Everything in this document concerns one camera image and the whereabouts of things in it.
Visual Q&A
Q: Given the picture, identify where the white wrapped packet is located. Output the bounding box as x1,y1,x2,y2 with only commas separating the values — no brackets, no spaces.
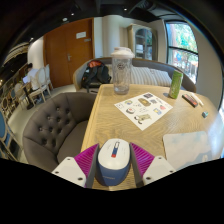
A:
191,94,205,107

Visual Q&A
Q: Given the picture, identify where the blue-backed chair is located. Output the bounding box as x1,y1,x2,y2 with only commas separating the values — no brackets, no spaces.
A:
0,109,17,158

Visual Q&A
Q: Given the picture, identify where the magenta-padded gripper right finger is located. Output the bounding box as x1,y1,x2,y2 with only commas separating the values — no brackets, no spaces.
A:
129,142,177,188

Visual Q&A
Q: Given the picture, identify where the green drink can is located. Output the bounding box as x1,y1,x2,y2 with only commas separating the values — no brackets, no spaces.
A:
168,69,184,100

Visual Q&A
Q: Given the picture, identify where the white dining chairs group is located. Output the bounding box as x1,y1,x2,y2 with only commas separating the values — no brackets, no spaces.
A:
13,63,55,105

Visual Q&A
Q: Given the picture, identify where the grey tufted armchair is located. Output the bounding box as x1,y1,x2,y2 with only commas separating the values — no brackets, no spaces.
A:
22,92,98,173

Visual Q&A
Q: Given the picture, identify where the glass-door cabinet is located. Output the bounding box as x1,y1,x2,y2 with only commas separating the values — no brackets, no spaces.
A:
127,23,158,61

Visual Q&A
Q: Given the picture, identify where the black and orange backpack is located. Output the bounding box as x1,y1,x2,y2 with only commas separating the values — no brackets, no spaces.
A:
81,59,112,90

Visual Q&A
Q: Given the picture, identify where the person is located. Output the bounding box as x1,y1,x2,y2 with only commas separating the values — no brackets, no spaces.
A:
22,62,41,92

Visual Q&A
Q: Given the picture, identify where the grey curved sofa bench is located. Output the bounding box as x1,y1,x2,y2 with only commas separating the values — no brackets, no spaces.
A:
72,56,198,94

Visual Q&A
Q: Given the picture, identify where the brown wooden door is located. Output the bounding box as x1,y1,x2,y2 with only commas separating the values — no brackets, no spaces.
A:
42,18,95,89

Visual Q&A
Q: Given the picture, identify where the clear plastic shaker bottle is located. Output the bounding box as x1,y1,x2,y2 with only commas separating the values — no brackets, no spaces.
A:
110,46,136,96

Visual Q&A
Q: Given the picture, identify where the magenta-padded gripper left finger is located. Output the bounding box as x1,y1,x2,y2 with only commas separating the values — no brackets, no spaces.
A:
51,143,101,190

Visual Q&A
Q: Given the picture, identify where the white sticker sheet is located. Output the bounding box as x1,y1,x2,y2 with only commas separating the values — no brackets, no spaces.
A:
114,92,174,131

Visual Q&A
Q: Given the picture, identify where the large window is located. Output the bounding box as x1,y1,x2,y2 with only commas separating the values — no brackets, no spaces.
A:
165,21,200,85

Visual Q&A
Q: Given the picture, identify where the white and blue computer mouse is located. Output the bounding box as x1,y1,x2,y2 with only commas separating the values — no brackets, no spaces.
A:
94,138,132,187

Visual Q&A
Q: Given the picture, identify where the striped cushion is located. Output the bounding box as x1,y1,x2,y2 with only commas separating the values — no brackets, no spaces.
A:
129,66,157,86
149,68,173,87
105,64,115,84

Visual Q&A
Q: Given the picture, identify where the black and red flat box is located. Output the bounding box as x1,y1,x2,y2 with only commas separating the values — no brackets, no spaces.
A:
181,93,199,108

